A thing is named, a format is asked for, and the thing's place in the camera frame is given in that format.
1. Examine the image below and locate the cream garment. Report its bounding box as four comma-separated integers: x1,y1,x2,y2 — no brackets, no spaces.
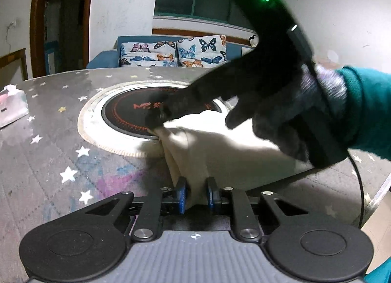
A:
153,110,312,208

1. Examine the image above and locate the teal right sleeve forearm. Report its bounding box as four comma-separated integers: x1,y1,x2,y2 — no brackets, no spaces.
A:
337,66,390,160

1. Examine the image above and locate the black gloved right hand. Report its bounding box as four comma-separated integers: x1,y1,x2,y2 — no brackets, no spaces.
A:
225,65,347,161

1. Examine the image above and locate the black white plush toy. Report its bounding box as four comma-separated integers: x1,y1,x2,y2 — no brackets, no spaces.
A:
249,34,259,48

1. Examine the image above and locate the blue sofa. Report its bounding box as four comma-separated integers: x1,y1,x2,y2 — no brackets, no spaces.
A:
87,35,252,69

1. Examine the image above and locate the right butterfly pillow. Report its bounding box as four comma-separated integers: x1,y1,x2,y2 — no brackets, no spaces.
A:
176,35,227,68

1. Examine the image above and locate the butterfly pillow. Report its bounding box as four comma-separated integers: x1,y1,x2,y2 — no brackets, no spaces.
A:
119,41,178,67
176,35,227,68

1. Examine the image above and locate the round black induction cooker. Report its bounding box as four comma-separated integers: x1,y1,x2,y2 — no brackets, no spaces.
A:
77,79,233,159

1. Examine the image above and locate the grey star tablecloth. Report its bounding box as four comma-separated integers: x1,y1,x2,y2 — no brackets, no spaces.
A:
1,67,390,282

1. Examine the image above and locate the left butterfly pillow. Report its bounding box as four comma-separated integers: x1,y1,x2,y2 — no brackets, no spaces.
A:
119,41,178,67

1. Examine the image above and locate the pink white tissue box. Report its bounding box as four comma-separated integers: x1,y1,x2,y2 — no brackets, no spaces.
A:
0,84,29,128

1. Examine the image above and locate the wooden side cabinet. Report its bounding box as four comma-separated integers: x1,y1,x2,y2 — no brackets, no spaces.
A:
0,48,29,81

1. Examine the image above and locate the dark wooden door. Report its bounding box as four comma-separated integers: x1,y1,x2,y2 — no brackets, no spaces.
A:
29,0,91,77

